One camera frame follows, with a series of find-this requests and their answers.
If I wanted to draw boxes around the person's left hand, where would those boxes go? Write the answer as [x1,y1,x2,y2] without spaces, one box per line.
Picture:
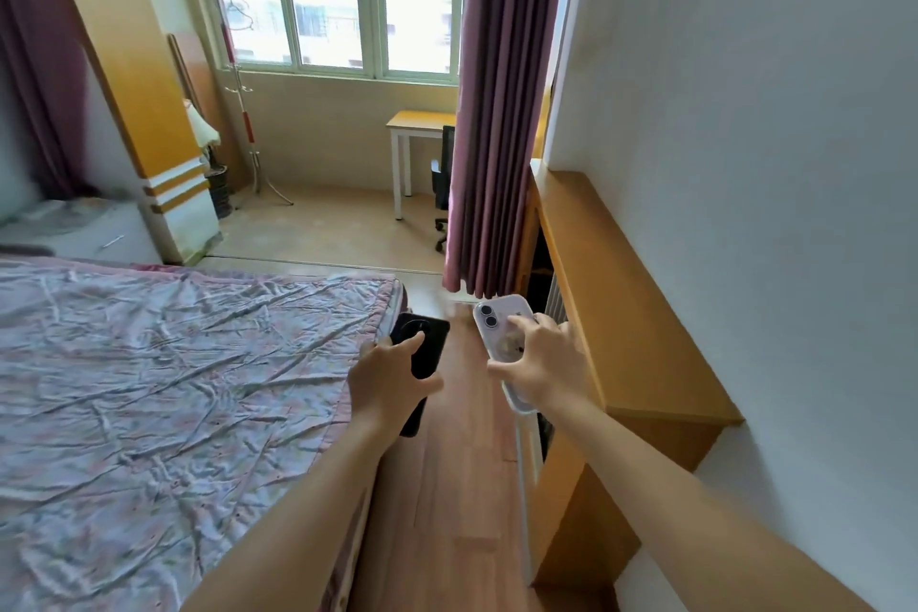
[347,330,445,444]

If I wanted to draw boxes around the person's right hand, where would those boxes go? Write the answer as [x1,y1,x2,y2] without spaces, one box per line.
[487,314,593,415]

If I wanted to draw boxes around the black smartphone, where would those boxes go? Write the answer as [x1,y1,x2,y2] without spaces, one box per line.
[389,312,452,439]

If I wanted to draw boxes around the pink smartphone with clear case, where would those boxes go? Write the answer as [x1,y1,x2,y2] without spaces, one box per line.
[472,294,540,415]

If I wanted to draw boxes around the person's right forearm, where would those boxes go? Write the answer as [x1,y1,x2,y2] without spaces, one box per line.
[536,392,877,612]

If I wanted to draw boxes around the person's left forearm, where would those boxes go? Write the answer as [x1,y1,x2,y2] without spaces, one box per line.
[178,411,397,612]

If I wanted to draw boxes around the wooden radiator cover shelf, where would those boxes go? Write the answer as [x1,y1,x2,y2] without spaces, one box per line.
[515,159,744,591]

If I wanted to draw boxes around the black office chair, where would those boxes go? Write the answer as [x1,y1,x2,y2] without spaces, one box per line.
[430,125,456,255]

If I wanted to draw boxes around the small wooden desk white legs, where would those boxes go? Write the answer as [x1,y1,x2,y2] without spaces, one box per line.
[386,110,458,221]

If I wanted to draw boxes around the dark woven basket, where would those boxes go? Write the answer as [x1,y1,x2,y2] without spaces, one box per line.
[205,164,233,220]

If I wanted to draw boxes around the bed with floral sheet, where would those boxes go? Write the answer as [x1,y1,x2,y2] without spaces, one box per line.
[0,253,411,612]

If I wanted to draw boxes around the purple curtain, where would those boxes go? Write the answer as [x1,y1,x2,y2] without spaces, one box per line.
[442,0,572,300]
[0,0,98,201]

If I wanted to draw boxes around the white coat stand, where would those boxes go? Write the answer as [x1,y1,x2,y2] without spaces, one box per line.
[208,0,295,207]

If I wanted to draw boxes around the table lamp with cream shade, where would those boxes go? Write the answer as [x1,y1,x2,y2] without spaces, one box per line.
[183,98,222,176]

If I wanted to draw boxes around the wooden board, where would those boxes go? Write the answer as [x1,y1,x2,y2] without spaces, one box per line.
[168,33,252,193]

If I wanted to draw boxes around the white bedside cabinet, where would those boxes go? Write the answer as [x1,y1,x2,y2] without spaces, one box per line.
[0,197,164,266]

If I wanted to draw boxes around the yellow and white wardrobe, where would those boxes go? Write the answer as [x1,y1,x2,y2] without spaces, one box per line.
[47,0,223,266]

